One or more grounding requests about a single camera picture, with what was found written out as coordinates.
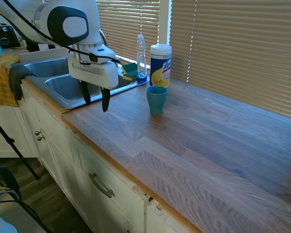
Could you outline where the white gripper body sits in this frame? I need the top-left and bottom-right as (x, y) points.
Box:
(67, 56), (119, 89)

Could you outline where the black toaster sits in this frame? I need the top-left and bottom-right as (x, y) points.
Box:
(0, 23), (21, 49)

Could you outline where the narrow beige window blind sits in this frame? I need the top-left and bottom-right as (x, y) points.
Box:
(96, 0), (161, 64)

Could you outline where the white window frame post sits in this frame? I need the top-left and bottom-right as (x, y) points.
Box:
(159, 0), (173, 46)

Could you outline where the stainless steel double sink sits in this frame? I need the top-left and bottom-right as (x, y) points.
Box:
(18, 47), (150, 110)

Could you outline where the white kitchen cabinet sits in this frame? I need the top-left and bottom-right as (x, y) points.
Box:
(0, 83), (192, 233)

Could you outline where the yellow towel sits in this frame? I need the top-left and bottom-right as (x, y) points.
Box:
(0, 54), (20, 107)

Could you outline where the Lysol wipes canister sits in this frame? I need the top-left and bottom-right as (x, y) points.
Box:
(149, 43), (173, 89)

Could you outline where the metal drawer bar handle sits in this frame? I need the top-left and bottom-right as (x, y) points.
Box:
(88, 172), (116, 199)

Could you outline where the black camera tripod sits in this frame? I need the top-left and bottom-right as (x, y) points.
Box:
(0, 112), (41, 181)

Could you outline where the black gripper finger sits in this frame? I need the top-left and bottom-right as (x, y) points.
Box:
(101, 87), (111, 113)
(78, 81), (92, 106)

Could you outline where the green yellow sponge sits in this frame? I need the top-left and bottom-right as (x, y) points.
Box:
(123, 70), (138, 82)
(121, 62), (138, 74)

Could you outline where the black cart frame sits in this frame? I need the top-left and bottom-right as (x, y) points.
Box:
(0, 166), (51, 233)

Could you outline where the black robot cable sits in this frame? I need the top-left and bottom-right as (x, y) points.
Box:
(0, 0), (121, 65)

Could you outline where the grey dish cloth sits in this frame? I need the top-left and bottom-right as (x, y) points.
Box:
(8, 63), (37, 101)

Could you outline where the teal plastic mug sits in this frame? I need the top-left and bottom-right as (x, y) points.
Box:
(146, 85), (168, 115)

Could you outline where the wide beige window blind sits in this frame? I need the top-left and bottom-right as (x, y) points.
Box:
(170, 0), (291, 121)

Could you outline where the clear dish soap bottle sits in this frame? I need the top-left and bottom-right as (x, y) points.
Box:
(136, 33), (147, 84)

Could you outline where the chrome faucet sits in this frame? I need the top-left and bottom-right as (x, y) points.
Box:
(99, 29), (121, 71)

